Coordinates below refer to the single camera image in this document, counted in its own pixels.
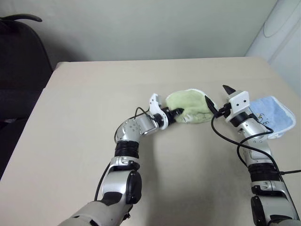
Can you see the green cloth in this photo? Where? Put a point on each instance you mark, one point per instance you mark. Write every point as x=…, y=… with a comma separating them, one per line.
x=190, y=106

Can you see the black office chair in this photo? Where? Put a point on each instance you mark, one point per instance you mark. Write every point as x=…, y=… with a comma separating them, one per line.
x=18, y=70

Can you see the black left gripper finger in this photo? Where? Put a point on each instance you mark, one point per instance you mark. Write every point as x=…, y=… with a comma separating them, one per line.
x=179, y=110

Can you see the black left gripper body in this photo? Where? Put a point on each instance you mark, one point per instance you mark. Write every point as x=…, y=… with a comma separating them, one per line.
x=168, y=115

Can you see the blue cloth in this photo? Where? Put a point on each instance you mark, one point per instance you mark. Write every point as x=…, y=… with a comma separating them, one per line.
x=272, y=113

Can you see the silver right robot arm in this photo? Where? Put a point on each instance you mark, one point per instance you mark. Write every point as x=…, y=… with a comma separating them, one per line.
x=263, y=150

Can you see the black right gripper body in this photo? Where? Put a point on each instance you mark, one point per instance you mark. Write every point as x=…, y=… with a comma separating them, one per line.
x=225, y=110

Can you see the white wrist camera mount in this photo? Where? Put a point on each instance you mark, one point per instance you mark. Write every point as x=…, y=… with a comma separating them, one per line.
x=154, y=106
x=240, y=102

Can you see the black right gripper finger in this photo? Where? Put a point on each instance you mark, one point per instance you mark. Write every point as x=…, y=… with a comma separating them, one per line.
x=211, y=105
x=229, y=90

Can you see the white panel with oval recess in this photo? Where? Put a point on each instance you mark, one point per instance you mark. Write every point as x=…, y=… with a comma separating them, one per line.
x=279, y=35

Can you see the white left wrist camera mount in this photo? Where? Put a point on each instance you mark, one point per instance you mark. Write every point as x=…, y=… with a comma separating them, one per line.
x=154, y=106

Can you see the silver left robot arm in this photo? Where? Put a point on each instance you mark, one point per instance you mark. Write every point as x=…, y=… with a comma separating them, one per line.
x=122, y=169

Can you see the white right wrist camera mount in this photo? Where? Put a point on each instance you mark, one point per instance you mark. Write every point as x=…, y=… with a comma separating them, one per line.
x=240, y=102

